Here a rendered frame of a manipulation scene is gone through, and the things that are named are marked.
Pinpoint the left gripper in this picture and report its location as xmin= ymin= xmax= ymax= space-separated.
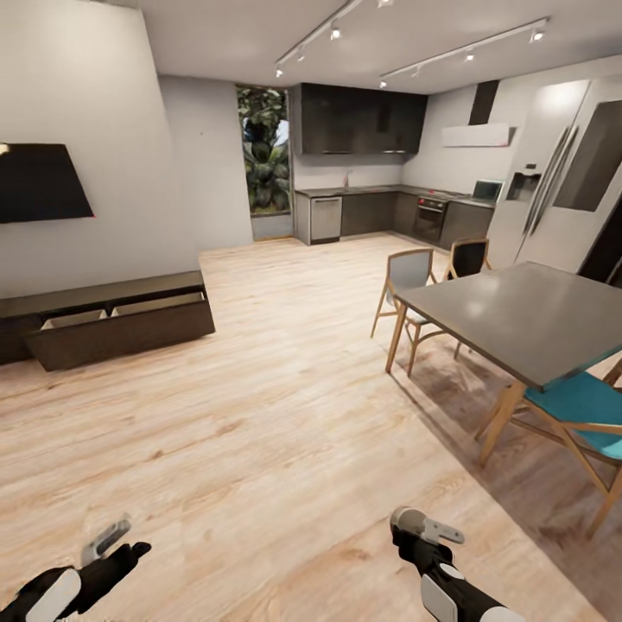
xmin=77 ymin=542 xmax=151 ymax=615

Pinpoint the pillar candle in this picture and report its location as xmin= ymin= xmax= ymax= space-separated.
xmin=390 ymin=505 xmax=428 ymax=536

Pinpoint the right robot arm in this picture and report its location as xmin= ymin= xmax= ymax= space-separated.
xmin=392 ymin=517 xmax=530 ymax=622

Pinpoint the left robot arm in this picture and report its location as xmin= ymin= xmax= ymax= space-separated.
xmin=0 ymin=518 xmax=151 ymax=622

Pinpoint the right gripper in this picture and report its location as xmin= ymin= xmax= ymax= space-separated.
xmin=392 ymin=525 xmax=456 ymax=569

